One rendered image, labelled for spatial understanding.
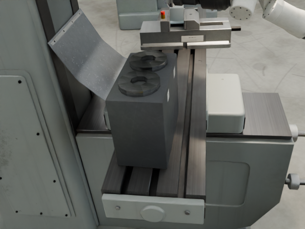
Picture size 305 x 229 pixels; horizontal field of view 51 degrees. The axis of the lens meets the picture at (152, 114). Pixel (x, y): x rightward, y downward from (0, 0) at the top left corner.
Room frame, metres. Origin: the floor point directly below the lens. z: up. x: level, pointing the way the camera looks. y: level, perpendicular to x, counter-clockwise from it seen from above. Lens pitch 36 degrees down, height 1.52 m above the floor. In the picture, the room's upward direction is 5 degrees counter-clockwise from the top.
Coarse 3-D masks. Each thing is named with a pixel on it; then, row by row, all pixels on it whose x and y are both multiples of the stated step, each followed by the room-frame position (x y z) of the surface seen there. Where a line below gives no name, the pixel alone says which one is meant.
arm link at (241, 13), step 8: (216, 0) 0.90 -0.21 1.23; (224, 0) 0.90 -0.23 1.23; (232, 0) 0.89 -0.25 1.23; (240, 0) 0.86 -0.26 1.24; (248, 0) 0.86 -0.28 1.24; (256, 0) 0.88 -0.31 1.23; (216, 8) 0.92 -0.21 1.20; (224, 8) 0.91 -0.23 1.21; (232, 8) 0.86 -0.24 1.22; (240, 8) 0.85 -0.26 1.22; (248, 8) 0.84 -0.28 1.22; (232, 16) 0.88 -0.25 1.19; (240, 16) 0.87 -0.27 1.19; (248, 16) 0.86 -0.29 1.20
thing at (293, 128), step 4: (292, 124) 0.95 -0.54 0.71; (292, 128) 0.93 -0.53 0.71; (296, 128) 0.92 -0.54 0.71; (292, 132) 0.91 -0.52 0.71; (296, 132) 0.91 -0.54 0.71; (300, 132) 0.92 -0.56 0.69; (304, 132) 0.92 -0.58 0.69; (292, 136) 0.90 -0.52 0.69; (296, 136) 0.90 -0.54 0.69; (300, 136) 0.92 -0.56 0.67; (304, 136) 0.92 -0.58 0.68; (296, 140) 0.90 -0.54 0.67
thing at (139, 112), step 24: (120, 72) 0.65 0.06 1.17; (144, 72) 0.62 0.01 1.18; (168, 72) 0.63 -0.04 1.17; (120, 96) 0.55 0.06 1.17; (144, 96) 0.54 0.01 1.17; (168, 96) 0.58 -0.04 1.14; (120, 120) 0.54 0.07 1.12; (144, 120) 0.53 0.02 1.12; (168, 120) 0.57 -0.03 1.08; (120, 144) 0.54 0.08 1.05; (144, 144) 0.53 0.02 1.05; (168, 144) 0.55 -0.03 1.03
